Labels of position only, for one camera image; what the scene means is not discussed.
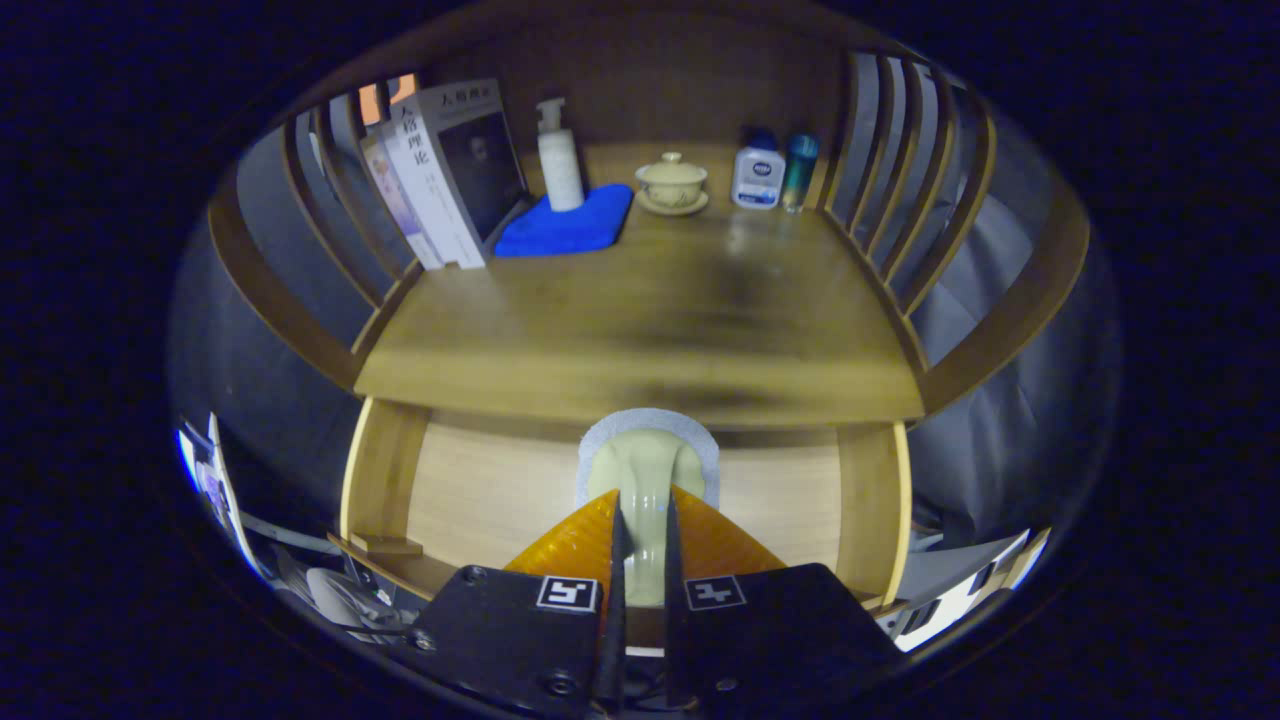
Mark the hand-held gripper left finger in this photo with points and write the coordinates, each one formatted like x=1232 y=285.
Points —
x=615 y=620

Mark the beige lidded tea cup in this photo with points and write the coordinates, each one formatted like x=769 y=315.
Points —
x=672 y=182

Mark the brown wooden cabinet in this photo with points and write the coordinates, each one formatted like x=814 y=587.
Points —
x=1010 y=310

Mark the white lotion bottle blue label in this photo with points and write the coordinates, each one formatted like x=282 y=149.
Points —
x=757 y=178

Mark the wooden countertop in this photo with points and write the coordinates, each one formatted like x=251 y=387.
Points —
x=640 y=320

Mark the teal bottle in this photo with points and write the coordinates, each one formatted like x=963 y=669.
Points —
x=799 y=170

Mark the folded blue cloth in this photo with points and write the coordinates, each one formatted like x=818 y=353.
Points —
x=560 y=232

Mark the thin purple book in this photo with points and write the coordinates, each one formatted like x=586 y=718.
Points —
x=395 y=195

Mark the thick white book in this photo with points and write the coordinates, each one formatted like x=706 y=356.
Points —
x=440 y=180

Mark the white spray bottle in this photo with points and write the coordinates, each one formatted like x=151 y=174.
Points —
x=560 y=170

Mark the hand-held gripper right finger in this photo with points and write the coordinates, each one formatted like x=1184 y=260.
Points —
x=675 y=640

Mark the wooden drawer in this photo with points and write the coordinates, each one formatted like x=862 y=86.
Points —
x=490 y=490

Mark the cream scrubber with white pad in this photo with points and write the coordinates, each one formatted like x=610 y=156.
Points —
x=645 y=470

